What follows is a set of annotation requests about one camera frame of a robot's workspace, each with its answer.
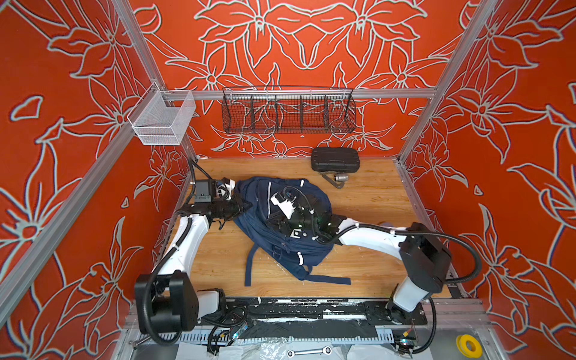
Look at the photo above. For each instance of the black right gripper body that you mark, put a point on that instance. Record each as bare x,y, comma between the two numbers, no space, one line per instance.
298,221

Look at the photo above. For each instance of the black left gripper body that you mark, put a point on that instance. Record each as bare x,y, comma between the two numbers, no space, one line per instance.
226,208

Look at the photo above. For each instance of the navy blue student backpack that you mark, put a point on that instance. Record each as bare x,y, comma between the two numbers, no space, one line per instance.
263,225

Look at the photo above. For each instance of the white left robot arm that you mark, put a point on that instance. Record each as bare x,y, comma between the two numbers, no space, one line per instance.
167,304

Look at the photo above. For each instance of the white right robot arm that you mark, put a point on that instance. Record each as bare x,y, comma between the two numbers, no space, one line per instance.
425,258

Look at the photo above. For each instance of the small metal cylinder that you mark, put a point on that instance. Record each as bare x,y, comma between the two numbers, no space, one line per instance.
341,178

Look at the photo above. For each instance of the black plastic tool case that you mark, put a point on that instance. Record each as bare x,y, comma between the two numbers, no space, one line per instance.
340,160

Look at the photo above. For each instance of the silver combination wrench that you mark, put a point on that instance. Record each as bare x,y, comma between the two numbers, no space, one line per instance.
326,350

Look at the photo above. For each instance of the yellow tape roll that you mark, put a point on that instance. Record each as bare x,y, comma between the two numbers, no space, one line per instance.
469,346

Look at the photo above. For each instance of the white wire wall basket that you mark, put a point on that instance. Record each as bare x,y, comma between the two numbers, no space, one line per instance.
161,117

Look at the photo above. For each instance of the black wire wall basket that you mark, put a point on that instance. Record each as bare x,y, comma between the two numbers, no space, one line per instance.
288,109

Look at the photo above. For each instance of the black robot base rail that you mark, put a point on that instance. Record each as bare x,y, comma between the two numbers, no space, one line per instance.
371,310

